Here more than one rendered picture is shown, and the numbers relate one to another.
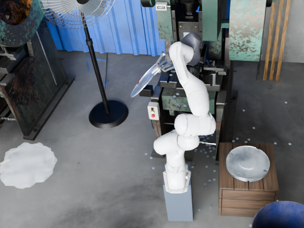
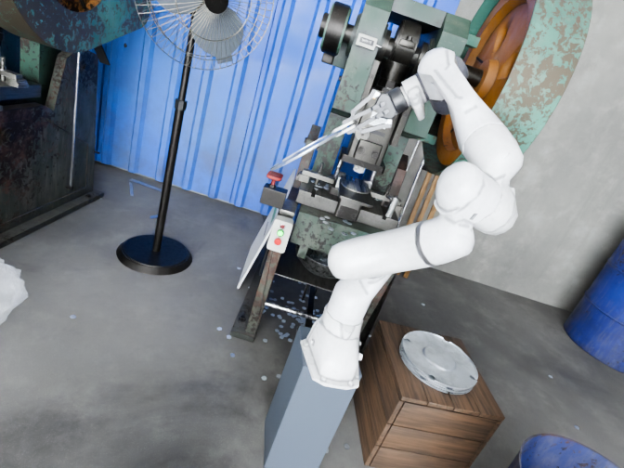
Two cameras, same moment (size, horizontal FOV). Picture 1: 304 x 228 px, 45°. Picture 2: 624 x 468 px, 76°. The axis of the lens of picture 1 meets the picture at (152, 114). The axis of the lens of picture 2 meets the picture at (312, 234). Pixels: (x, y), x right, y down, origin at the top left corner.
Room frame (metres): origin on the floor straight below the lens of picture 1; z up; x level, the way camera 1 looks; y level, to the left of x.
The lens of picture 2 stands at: (0.63, 0.44, 1.23)
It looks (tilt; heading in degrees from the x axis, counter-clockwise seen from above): 23 degrees down; 337
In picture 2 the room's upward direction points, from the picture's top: 19 degrees clockwise
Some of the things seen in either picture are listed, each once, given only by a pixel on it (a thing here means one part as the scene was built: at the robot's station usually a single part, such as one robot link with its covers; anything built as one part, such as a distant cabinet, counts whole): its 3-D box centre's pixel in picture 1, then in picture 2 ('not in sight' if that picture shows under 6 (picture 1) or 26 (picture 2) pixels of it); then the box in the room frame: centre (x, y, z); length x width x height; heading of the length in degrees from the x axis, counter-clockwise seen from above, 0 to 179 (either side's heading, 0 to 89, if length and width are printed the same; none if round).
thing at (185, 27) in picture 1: (190, 35); (375, 124); (2.19, -0.34, 1.04); 0.17 x 0.15 x 0.30; 160
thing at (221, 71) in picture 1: (215, 66); (387, 195); (2.17, -0.51, 0.76); 0.17 x 0.06 x 0.10; 70
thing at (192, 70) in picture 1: (188, 83); (350, 204); (2.06, -0.29, 0.72); 0.25 x 0.14 x 0.14; 160
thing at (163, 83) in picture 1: (192, 73); (346, 201); (2.23, -0.35, 0.68); 0.45 x 0.30 x 0.06; 70
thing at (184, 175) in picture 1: (176, 172); (339, 341); (1.45, -0.10, 0.52); 0.22 x 0.19 x 0.14; 170
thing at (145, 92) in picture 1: (146, 96); (270, 207); (2.12, 0.02, 0.62); 0.10 x 0.06 x 0.20; 70
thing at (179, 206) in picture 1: (178, 192); (307, 400); (1.49, -0.10, 0.23); 0.18 x 0.18 x 0.45; 80
